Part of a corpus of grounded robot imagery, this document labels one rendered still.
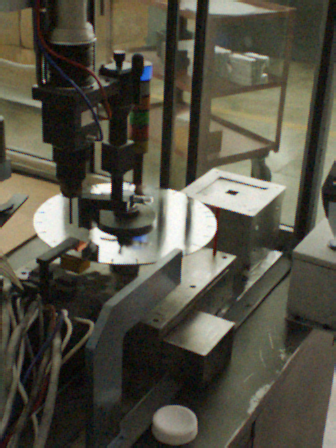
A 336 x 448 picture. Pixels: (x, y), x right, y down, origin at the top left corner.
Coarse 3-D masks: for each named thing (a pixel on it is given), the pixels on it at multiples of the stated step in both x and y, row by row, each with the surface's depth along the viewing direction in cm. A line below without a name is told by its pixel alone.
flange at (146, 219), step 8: (136, 208) 139; (144, 208) 143; (104, 216) 139; (112, 216) 139; (120, 216) 138; (128, 216) 138; (136, 216) 139; (144, 216) 140; (152, 216) 140; (104, 224) 136; (112, 224) 136; (120, 224) 136; (128, 224) 136; (136, 224) 137; (144, 224) 137; (152, 224) 138; (120, 232) 136; (128, 232) 136
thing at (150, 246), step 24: (96, 192) 151; (144, 192) 152; (168, 192) 152; (48, 216) 140; (168, 216) 143; (192, 216) 143; (48, 240) 132; (96, 240) 133; (120, 240) 133; (144, 240) 134; (168, 240) 134; (192, 240) 134; (120, 264) 126
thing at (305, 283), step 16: (320, 224) 155; (304, 240) 148; (320, 240) 148; (304, 256) 143; (320, 256) 143; (304, 272) 145; (320, 272) 143; (304, 288) 146; (320, 288) 144; (288, 304) 149; (304, 304) 147; (320, 304) 145; (304, 320) 150; (320, 320) 147
